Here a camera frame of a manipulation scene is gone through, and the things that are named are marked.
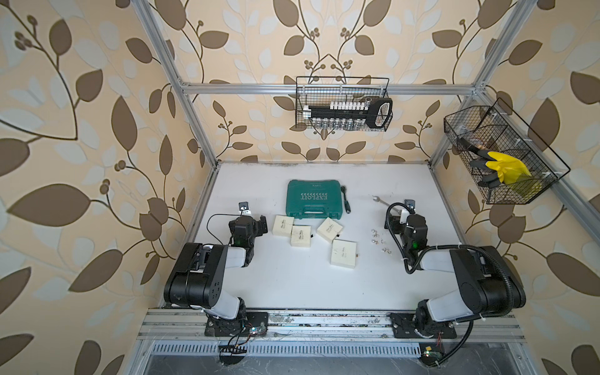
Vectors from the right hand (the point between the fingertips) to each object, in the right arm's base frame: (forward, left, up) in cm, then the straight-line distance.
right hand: (402, 213), depth 93 cm
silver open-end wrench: (+13, +6, -7) cm, 16 cm away
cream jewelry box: (-2, +48, -3) cm, 49 cm away
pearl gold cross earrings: (-12, +8, -7) cm, 16 cm away
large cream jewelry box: (-14, +25, -4) cm, 29 cm away
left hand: (+2, +63, 0) cm, 63 cm away
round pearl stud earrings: (-8, +12, -7) cm, 16 cm away
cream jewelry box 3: (-4, +29, -4) cm, 30 cm away
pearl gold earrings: (-5, +11, -7) cm, 14 cm away
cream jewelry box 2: (-7, +41, -3) cm, 42 cm away
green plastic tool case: (+10, +35, -2) cm, 37 cm away
